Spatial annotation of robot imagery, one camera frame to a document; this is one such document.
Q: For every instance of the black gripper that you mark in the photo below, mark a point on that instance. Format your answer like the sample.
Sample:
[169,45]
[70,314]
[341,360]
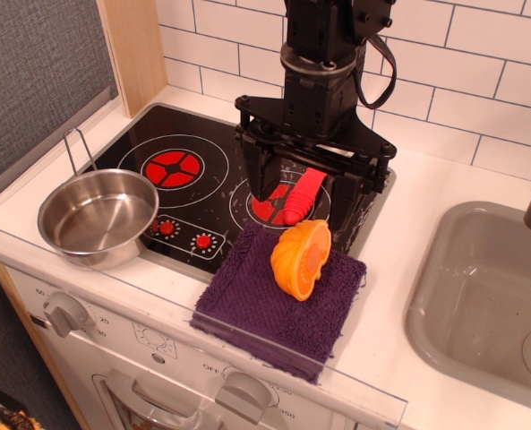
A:
[315,123]

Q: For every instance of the metal pot with wire handle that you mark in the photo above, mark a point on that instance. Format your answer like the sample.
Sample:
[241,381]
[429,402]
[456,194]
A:
[96,219]

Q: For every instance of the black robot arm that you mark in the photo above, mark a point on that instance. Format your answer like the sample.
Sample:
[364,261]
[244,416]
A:
[336,31]

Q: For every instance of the orange plastic squash half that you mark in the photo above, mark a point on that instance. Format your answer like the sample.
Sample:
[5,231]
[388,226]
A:
[298,257]

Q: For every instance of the black toy stovetop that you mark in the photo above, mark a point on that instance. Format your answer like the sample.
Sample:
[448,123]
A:
[205,200]

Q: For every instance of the purple towel cloth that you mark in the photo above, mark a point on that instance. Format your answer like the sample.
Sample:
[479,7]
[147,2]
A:
[244,306]

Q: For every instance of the grey sink basin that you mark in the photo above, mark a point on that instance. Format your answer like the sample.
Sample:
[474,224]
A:
[470,313]

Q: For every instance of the grey oven knob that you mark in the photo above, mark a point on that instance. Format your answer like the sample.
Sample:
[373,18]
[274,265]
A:
[245,396]

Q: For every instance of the white toy oven front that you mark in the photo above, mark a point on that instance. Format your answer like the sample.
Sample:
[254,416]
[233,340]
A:
[122,374]

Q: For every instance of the grey timer knob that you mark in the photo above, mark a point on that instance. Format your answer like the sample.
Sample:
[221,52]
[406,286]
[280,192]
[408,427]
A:
[65,313]

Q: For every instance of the orange object on floor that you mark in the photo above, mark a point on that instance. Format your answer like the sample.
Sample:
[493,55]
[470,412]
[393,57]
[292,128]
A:
[17,420]

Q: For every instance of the spoon with red handle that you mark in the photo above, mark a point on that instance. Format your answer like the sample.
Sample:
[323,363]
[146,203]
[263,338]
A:
[303,195]

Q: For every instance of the wooden side post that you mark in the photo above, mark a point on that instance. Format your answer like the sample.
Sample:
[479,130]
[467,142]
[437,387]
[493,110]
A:
[135,49]

